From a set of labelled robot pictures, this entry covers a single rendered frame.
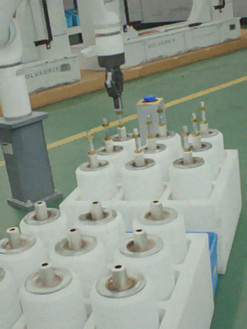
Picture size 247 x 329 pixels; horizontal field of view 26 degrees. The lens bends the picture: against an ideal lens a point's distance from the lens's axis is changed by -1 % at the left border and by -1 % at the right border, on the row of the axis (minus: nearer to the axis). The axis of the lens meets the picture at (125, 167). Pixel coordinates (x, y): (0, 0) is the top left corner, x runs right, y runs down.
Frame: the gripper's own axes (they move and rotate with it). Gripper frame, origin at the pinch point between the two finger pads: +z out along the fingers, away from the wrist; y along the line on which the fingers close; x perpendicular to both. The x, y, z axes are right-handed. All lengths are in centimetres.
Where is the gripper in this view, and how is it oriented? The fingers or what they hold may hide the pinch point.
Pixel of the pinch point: (117, 103)
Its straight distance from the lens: 153.6
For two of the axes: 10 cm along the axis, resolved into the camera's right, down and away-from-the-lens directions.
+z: 1.3, 9.4, 3.2
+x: -9.6, 0.5, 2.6
